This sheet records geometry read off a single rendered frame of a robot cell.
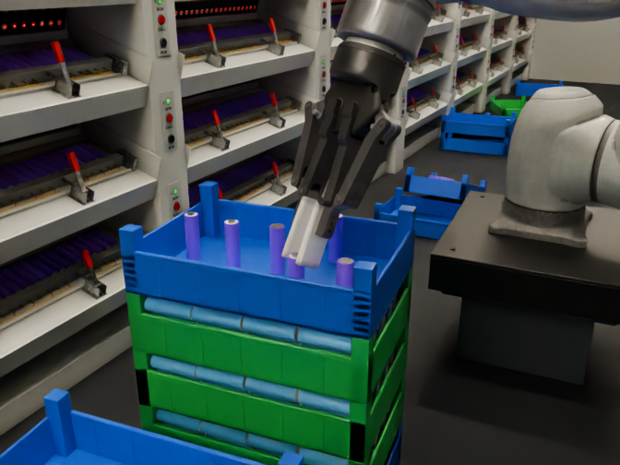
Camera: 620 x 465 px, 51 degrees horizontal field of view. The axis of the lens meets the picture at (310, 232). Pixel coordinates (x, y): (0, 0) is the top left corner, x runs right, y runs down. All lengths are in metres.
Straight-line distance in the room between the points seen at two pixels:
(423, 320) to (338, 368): 0.85
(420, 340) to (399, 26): 0.91
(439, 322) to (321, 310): 0.88
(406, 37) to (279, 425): 0.45
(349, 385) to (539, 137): 0.70
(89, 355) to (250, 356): 0.68
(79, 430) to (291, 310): 0.28
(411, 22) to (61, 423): 0.56
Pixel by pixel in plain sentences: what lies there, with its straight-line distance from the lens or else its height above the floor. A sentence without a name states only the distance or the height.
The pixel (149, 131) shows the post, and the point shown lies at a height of 0.46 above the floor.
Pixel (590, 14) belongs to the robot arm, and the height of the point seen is 0.72.
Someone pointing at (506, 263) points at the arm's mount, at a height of 0.27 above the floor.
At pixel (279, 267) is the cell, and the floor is 0.42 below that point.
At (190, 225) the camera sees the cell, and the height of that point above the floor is 0.45.
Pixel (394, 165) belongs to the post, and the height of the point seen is 0.03.
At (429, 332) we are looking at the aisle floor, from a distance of 1.49.
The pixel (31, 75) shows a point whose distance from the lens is 1.21.
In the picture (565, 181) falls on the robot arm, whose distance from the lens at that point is 1.26.
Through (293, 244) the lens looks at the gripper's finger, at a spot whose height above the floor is 0.48.
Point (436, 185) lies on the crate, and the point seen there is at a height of 0.13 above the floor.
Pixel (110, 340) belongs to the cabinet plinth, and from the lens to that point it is 1.41.
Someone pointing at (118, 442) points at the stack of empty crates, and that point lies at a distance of 0.77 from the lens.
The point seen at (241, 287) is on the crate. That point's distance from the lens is 0.70.
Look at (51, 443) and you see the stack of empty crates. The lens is 0.81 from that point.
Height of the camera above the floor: 0.75
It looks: 22 degrees down
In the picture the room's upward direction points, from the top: straight up
